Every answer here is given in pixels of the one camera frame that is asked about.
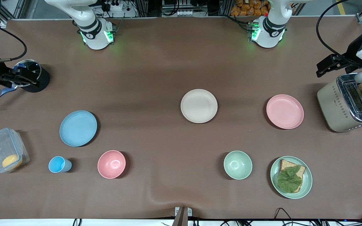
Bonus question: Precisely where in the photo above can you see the pink plate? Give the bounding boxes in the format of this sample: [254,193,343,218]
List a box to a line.
[266,94,304,130]

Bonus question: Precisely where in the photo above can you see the blue plate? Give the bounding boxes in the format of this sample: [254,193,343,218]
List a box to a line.
[59,110,98,147]

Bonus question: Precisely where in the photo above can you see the black cylindrical pot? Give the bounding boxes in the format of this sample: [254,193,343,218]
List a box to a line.
[13,60,50,93]

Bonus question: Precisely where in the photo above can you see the beige chrome toaster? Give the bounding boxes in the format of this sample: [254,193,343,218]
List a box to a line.
[317,73,362,132]

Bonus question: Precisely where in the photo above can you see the orange food piece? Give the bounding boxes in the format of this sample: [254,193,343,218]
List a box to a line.
[2,154,23,170]

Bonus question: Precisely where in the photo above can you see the blue cup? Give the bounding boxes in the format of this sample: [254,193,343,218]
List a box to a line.
[48,156,73,174]

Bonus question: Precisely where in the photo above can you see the orange packaged snacks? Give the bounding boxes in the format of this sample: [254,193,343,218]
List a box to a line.
[230,0,270,17]

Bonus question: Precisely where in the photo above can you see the toast slice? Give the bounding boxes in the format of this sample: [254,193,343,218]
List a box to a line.
[278,159,306,193]

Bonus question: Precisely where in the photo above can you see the white power strip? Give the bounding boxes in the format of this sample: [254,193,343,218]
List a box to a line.
[101,2,124,12]

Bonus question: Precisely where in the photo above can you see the green lettuce leaf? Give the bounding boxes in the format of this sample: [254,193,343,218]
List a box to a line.
[277,166,303,193]

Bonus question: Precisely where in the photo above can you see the pink bowl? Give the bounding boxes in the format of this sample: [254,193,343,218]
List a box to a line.
[97,150,127,179]

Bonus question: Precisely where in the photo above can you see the green plate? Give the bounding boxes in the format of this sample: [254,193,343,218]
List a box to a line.
[270,156,313,199]

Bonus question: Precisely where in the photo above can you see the green bowl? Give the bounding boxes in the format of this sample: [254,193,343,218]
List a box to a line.
[223,151,253,180]

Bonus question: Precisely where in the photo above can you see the beige plate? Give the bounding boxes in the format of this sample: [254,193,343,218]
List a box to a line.
[180,89,218,124]

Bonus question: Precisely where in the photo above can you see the brown table cover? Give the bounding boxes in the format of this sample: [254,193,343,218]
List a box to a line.
[0,16,362,220]

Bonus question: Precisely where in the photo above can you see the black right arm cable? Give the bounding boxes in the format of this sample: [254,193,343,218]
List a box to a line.
[0,21,28,62]

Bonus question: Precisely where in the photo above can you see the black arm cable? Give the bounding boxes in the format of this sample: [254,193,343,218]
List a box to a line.
[315,0,362,66]
[0,21,28,62]

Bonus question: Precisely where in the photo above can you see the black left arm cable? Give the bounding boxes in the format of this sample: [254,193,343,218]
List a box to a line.
[315,0,362,66]

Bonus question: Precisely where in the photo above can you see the black looped cable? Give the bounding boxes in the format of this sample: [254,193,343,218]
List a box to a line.
[274,207,295,222]

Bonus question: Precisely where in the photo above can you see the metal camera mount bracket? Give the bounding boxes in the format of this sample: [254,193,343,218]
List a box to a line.
[175,207,193,226]

